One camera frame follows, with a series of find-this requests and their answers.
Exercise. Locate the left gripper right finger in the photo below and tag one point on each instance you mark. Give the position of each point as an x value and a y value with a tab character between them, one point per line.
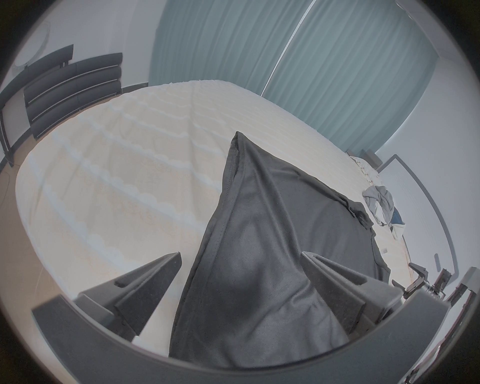
352	296

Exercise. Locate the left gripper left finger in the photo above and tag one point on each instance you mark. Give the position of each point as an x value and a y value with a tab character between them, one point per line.
142	292

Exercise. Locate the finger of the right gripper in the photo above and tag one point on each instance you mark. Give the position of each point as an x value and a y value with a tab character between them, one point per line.
417	267
415	287

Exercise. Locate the black T-shirt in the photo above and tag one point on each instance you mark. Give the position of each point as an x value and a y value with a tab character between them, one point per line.
262	262

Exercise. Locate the pile of clothes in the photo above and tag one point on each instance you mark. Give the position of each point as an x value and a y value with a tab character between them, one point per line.
378	202

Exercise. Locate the bed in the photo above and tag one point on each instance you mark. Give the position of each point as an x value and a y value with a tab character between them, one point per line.
131	157

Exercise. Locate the white printed pillow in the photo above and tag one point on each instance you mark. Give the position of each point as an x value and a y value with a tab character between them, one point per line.
363	167

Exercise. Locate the grey bedside table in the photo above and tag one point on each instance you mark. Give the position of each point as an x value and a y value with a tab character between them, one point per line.
369	154

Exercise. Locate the blue-green curtain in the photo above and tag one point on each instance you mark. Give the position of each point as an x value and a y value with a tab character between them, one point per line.
356	75
210	45

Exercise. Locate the dark grey chest of drawers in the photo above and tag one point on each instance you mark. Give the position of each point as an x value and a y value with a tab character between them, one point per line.
75	93

